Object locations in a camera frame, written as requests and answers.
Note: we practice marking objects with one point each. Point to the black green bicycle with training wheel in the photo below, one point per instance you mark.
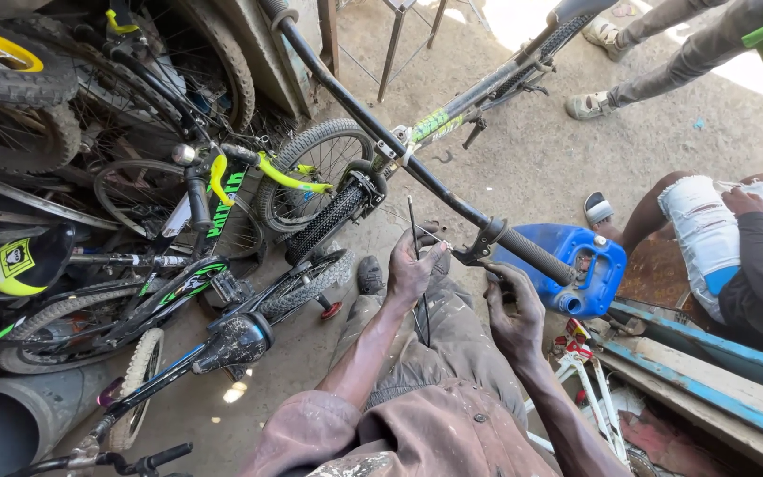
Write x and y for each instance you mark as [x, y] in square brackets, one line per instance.
[183, 286]

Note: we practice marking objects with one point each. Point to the person's left hand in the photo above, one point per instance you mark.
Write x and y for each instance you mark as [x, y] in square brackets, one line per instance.
[408, 268]

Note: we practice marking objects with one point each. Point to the black brake lever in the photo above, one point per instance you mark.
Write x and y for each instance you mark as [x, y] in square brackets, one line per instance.
[481, 246]

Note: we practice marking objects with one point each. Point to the beige sandal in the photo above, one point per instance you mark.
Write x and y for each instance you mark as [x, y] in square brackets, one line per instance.
[590, 106]
[603, 34]

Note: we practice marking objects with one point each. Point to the person's dirty brown overalls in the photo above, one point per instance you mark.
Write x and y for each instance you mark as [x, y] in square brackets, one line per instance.
[441, 411]

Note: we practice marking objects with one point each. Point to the black bicycle with white tyre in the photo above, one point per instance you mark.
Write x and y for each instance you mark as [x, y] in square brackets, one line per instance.
[236, 341]

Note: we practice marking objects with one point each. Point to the black bicycle with green label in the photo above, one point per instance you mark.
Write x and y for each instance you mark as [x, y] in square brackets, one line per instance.
[421, 163]

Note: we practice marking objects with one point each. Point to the blue painted wooden beam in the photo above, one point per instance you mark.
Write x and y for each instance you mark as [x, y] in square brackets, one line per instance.
[706, 381]

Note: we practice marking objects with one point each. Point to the white bicycle frame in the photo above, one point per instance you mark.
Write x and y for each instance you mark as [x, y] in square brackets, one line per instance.
[580, 377]

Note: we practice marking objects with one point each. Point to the blue plastic jerrycan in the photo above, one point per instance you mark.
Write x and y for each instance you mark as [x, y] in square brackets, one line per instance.
[610, 265]

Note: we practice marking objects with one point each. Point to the black white slipper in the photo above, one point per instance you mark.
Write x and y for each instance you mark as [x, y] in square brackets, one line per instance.
[597, 209]

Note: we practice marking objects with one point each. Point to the small metal hook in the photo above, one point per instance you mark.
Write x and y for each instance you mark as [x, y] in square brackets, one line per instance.
[444, 157]

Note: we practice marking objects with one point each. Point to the metal rod stand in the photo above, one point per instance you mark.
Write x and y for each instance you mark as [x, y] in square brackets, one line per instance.
[391, 46]

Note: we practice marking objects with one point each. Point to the rusty metal sheet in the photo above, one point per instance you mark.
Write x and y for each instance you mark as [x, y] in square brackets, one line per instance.
[650, 271]

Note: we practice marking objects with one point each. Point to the grey leaning board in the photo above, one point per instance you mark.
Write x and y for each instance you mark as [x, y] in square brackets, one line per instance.
[269, 59]

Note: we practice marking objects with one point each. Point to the grey plastic pipe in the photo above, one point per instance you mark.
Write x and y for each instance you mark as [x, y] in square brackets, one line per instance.
[17, 417]

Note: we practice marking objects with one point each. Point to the person's right hand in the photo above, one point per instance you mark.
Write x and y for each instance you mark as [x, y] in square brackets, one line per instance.
[517, 318]

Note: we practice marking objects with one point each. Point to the red cloth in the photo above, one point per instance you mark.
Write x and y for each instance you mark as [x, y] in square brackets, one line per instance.
[659, 434]

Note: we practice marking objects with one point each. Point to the person's black shoe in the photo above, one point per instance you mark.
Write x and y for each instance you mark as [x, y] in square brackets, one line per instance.
[369, 275]

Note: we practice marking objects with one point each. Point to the heap of tyres and wheels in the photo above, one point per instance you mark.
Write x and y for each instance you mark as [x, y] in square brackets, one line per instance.
[37, 79]

